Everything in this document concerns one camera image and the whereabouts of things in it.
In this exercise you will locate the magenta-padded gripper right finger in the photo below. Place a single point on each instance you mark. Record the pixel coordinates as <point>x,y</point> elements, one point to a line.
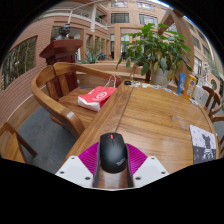
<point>148,168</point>

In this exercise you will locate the black computer mouse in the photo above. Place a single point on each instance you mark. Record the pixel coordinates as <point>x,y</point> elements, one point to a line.
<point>113,153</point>

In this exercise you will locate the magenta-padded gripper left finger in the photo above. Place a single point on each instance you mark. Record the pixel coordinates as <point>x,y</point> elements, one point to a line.
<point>75,170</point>

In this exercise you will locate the blue tube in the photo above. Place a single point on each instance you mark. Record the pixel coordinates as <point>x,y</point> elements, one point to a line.
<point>181,84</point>

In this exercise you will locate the green potted plant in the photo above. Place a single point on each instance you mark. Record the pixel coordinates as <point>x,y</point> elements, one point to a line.
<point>155,50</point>

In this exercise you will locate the red and white bag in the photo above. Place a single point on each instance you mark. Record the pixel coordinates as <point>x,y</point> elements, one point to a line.
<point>95,96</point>

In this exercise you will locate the dark bust statue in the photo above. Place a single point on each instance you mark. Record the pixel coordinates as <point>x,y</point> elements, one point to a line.
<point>63,31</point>

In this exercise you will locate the dark red wooden podium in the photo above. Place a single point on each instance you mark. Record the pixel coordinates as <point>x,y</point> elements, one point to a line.
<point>61,50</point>

